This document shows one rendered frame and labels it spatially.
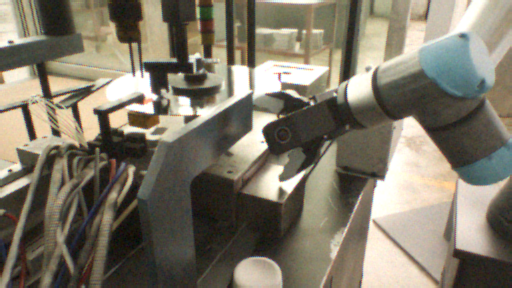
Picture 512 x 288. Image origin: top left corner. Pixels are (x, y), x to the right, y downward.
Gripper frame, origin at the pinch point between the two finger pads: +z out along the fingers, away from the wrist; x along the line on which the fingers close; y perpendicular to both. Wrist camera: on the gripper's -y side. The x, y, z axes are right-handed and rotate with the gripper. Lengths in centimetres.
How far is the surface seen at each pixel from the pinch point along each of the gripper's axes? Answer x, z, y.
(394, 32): 13, -3, 52
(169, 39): 42, 57, 30
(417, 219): -64, 56, 126
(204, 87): 13.0, 7.1, -1.4
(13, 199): 5.6, 18.1, -33.9
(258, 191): -7.6, 0.7, -3.7
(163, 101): 12.6, 8.4, -9.7
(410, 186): -56, 71, 156
